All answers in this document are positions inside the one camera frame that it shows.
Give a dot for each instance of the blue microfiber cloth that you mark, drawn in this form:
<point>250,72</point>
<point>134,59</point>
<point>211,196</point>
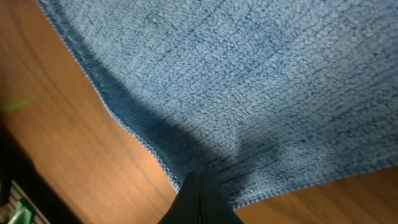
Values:
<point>269,96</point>

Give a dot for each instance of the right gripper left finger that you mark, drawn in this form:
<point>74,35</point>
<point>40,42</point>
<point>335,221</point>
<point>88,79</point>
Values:
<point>185,207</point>

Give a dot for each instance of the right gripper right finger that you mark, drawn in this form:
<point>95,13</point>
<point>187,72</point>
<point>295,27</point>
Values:
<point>213,207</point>

